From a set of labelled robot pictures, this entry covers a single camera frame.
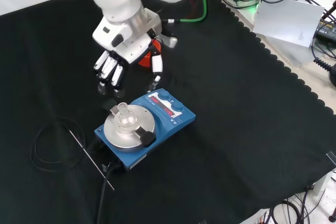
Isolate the white bench leg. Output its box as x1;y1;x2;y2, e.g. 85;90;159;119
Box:
311;168;336;196

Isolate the black power cable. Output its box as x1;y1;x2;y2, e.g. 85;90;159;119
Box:
95;161;124;224

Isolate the pale board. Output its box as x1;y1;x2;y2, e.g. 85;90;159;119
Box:
253;0;326;49

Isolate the orange cable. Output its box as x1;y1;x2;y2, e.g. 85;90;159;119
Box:
138;39;162;69

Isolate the black ribbed cable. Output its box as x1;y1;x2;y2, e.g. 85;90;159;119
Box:
313;58;334;72

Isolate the clear round-bottom flask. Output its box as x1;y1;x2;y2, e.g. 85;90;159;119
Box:
117;102;138;128

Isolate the black cloth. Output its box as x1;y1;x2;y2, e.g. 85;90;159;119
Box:
0;0;336;224

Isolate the coiled black probe cable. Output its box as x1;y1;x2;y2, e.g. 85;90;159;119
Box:
29;118;88;173

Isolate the bundle of black floor cables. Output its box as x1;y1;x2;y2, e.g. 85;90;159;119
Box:
258;188;336;224

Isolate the thin steel probe rod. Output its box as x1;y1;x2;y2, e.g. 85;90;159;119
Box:
68;129;116;191

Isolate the black power adapter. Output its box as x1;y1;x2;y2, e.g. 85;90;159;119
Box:
314;18;336;47

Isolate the heater with blue base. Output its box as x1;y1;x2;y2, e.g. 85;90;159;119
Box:
94;88;196;173

